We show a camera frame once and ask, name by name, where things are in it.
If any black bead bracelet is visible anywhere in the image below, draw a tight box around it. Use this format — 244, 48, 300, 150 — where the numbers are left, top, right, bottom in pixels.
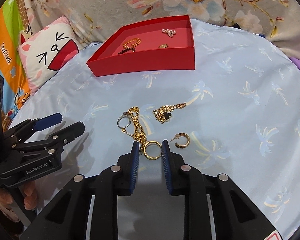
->
117, 47, 136, 55

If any gold bead chain bracelet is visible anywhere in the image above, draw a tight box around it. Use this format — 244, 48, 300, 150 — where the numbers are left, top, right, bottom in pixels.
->
121, 106, 148, 153

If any silver stone ring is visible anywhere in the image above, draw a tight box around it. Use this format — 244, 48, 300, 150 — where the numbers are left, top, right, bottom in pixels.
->
116, 112, 133, 130

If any colourful cartoon bedsheet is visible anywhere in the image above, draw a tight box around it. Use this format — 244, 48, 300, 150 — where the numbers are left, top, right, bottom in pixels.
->
0, 0, 32, 131

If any gold clover pendant necklace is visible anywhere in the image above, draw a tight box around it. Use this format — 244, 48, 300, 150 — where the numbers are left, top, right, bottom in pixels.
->
152, 102, 188, 124

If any grey floral blanket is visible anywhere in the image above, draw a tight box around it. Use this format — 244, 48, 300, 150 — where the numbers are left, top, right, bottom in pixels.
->
24, 0, 300, 59

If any red jewelry tray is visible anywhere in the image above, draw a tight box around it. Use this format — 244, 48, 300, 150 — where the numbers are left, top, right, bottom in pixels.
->
87, 15, 195, 77

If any person's left hand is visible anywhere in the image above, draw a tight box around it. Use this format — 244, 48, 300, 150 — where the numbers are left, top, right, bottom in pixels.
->
0, 181, 38, 223

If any white cat face pillow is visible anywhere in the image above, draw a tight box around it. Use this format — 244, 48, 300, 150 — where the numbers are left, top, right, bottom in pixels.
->
18, 16, 82, 95

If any gold hoop earring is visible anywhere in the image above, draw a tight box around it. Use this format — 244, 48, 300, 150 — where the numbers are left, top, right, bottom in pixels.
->
170, 132, 191, 149

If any pearl bracelet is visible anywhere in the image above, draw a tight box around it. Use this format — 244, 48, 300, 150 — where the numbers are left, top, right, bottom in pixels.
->
161, 28, 177, 38

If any light blue palm-print cloth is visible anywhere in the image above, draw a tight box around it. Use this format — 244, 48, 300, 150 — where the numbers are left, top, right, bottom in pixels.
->
13, 20, 300, 239

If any gold twisted bangle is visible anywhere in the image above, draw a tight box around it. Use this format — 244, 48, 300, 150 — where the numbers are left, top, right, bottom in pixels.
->
122, 37, 141, 49

